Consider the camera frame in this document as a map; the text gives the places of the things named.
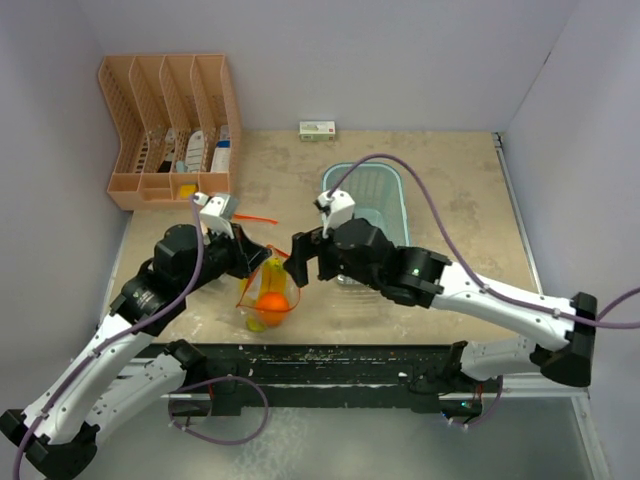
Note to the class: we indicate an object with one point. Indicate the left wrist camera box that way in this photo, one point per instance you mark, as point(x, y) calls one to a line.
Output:
point(216, 212)

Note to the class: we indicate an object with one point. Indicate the small orange tangerine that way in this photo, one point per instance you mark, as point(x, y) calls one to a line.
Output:
point(273, 308)

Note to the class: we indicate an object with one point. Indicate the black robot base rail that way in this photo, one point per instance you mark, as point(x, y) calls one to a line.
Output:
point(421, 378)

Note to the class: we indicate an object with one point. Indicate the light blue plastic basket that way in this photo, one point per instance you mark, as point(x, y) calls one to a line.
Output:
point(378, 192)

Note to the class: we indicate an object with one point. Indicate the pink plastic file organizer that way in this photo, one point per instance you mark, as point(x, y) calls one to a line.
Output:
point(156, 102)

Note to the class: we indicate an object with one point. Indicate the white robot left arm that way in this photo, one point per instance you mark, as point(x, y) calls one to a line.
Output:
point(60, 432)

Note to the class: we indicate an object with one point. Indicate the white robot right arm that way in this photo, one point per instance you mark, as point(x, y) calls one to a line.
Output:
point(553, 336)

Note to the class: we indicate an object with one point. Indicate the white blue box in organizer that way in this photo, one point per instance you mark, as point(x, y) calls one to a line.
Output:
point(222, 152)

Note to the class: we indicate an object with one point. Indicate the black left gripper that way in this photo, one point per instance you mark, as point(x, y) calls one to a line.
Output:
point(246, 255)

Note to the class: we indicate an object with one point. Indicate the white bottle in organizer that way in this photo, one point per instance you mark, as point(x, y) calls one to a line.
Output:
point(195, 152)

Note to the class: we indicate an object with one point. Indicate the small green white box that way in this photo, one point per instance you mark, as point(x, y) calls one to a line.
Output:
point(317, 131)

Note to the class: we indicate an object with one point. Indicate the yellow banana bunch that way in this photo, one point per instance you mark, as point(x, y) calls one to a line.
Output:
point(272, 280)

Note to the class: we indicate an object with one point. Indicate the yellow block in organizer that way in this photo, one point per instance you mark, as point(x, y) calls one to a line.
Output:
point(186, 191)

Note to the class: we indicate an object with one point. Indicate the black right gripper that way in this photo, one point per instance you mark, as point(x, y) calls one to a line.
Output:
point(305, 244)

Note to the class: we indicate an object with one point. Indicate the clear zip bag orange zipper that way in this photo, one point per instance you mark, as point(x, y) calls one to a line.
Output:
point(243, 217)

